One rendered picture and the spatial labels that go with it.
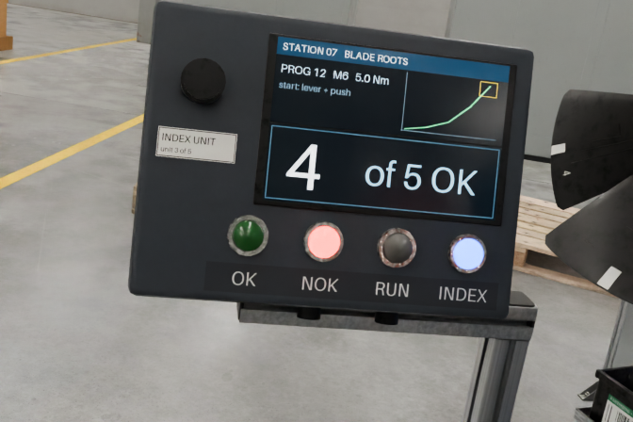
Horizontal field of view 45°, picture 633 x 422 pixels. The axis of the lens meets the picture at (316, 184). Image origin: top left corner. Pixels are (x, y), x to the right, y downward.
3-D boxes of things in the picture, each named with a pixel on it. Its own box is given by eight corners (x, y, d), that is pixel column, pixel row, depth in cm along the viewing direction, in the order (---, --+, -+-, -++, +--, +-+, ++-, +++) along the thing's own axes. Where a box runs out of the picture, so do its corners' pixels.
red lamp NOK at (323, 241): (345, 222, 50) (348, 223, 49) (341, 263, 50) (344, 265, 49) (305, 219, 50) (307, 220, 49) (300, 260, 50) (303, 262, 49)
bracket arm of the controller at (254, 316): (516, 324, 64) (524, 291, 63) (531, 341, 61) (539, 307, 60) (235, 306, 60) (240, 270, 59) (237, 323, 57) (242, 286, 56)
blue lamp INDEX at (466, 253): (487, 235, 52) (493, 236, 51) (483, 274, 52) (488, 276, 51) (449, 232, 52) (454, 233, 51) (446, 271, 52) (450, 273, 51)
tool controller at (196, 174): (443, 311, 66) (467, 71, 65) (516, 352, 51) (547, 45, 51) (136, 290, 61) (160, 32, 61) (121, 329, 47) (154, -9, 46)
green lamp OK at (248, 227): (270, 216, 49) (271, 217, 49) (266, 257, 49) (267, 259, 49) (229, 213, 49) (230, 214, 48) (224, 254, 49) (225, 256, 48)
